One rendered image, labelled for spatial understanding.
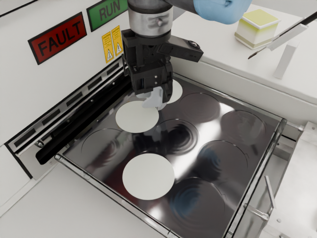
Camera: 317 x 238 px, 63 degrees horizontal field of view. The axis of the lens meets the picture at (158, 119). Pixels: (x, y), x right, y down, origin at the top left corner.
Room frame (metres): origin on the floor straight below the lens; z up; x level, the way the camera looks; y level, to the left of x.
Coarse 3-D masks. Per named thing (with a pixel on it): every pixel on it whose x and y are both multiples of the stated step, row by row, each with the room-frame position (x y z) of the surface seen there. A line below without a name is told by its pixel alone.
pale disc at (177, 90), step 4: (176, 84) 0.52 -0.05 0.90; (176, 88) 0.50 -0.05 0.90; (180, 88) 0.50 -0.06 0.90; (176, 92) 0.49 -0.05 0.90; (180, 92) 0.49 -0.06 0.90; (172, 96) 0.47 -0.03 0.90; (176, 96) 0.47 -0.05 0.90; (180, 96) 0.47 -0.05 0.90; (172, 100) 0.46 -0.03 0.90; (176, 100) 0.46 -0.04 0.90
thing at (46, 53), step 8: (80, 16) 0.46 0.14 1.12; (64, 24) 0.42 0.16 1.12; (72, 24) 0.44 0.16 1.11; (80, 24) 0.45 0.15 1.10; (56, 32) 0.41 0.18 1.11; (64, 32) 0.42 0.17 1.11; (72, 32) 0.43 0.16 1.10; (80, 32) 0.45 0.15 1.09; (40, 40) 0.38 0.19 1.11; (48, 40) 0.39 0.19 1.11; (56, 40) 0.40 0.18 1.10; (64, 40) 0.42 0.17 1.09; (72, 40) 0.43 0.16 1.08; (40, 48) 0.38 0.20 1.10; (48, 48) 0.39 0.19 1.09; (56, 48) 0.40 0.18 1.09; (40, 56) 0.37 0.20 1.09; (48, 56) 0.38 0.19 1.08
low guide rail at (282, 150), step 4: (268, 144) 0.36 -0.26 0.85; (280, 144) 0.36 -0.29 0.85; (284, 144) 0.36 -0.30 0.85; (276, 148) 0.35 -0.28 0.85; (280, 148) 0.35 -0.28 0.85; (284, 148) 0.35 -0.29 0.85; (288, 148) 0.35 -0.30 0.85; (292, 148) 0.35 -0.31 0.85; (276, 152) 0.35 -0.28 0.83; (280, 152) 0.35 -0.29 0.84; (284, 152) 0.34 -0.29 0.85; (288, 152) 0.34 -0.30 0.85; (280, 156) 0.34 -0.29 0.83; (284, 156) 0.34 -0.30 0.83; (288, 156) 0.34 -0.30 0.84
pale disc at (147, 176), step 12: (144, 156) 0.29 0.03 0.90; (156, 156) 0.29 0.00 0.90; (132, 168) 0.27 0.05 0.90; (144, 168) 0.27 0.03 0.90; (156, 168) 0.27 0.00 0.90; (168, 168) 0.27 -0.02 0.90; (132, 180) 0.24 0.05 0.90; (144, 180) 0.24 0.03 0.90; (156, 180) 0.24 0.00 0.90; (168, 180) 0.24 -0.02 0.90; (132, 192) 0.22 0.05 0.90; (144, 192) 0.22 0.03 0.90; (156, 192) 0.22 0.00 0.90
